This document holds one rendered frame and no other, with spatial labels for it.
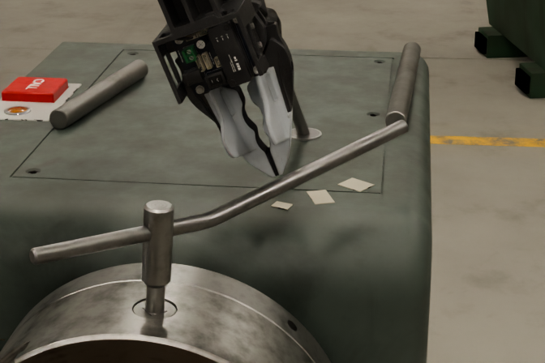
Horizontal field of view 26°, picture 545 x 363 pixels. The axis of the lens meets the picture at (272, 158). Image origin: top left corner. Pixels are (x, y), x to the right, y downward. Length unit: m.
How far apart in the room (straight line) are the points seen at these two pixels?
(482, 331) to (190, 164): 2.40
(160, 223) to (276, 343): 0.14
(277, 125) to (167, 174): 0.20
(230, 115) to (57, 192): 0.20
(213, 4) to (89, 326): 0.26
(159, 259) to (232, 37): 0.17
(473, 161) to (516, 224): 0.61
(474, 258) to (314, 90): 2.58
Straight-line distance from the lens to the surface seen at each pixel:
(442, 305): 3.60
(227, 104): 0.96
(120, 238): 0.86
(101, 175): 1.12
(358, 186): 1.08
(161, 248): 0.87
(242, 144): 0.96
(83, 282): 0.98
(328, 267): 1.00
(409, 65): 1.39
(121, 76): 1.35
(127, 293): 0.93
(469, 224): 4.15
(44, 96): 1.33
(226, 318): 0.92
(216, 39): 0.88
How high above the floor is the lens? 1.66
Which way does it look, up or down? 21 degrees down
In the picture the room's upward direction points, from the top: straight up
